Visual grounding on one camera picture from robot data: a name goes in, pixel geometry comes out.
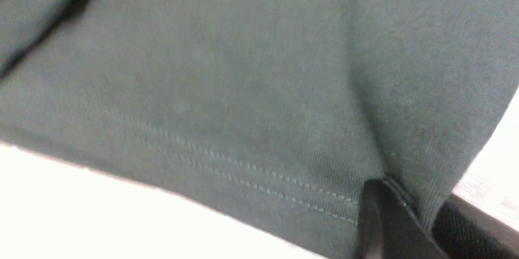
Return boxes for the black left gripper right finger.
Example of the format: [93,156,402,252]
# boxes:
[432,195,519,259]

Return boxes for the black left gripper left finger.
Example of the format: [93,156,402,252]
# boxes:
[358,178,448,259]

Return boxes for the gray long-sleeve top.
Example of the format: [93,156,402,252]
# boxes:
[1,0,518,259]

